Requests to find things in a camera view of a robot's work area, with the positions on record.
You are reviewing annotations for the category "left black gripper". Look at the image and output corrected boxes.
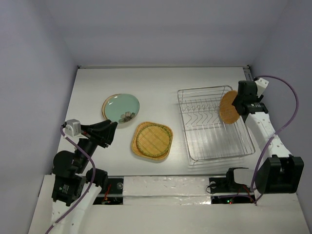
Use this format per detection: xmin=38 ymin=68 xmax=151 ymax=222
xmin=76 ymin=118 xmax=117 ymax=171

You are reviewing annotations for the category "beige bird pattern plate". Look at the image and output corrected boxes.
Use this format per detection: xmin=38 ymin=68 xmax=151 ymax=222
xmin=101 ymin=93 xmax=141 ymax=124

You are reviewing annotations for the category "orange plate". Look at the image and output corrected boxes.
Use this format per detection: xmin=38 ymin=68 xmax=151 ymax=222
xmin=219 ymin=90 xmax=240 ymax=124

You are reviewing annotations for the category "green flower plate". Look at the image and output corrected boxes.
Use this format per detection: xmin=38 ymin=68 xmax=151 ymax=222
xmin=103 ymin=94 xmax=140 ymax=123

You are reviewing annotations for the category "yellow plate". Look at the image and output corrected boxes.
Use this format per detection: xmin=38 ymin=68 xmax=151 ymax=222
xmin=135 ymin=123 xmax=172 ymax=156
xmin=131 ymin=120 xmax=174 ymax=161

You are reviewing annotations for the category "wire dish rack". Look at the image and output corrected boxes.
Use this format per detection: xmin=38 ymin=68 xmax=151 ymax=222
xmin=177 ymin=85 xmax=255 ymax=163

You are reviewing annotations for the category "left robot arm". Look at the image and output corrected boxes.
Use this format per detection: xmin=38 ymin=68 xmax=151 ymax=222
xmin=46 ymin=119 xmax=117 ymax=234

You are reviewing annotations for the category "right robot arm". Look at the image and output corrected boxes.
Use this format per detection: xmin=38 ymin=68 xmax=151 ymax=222
xmin=224 ymin=78 xmax=304 ymax=194

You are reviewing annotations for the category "white foam block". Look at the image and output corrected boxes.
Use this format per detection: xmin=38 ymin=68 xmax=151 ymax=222
xmin=122 ymin=176 xmax=211 ymax=206

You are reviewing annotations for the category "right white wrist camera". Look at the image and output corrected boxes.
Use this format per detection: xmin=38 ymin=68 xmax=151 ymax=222
xmin=253 ymin=78 xmax=269 ymax=97

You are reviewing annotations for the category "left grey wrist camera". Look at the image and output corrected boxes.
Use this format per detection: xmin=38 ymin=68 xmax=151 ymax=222
xmin=61 ymin=119 xmax=81 ymax=137

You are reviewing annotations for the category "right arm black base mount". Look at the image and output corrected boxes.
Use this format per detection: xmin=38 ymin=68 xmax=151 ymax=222
xmin=206 ymin=167 xmax=252 ymax=195

